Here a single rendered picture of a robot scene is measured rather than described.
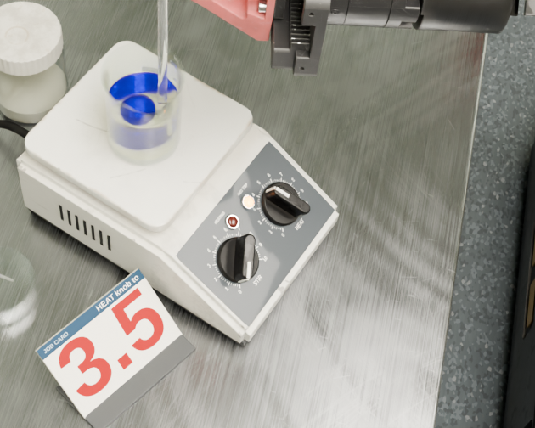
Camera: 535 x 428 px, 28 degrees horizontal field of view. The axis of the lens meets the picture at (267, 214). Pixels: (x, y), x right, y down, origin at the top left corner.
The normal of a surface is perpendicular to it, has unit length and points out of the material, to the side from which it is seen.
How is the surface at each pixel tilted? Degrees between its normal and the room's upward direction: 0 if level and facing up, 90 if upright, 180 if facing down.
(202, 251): 30
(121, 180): 0
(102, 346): 40
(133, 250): 90
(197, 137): 0
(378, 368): 0
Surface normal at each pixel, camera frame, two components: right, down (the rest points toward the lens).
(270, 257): 0.50, -0.19
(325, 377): 0.09, -0.51
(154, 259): -0.54, 0.70
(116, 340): 0.53, 0.02
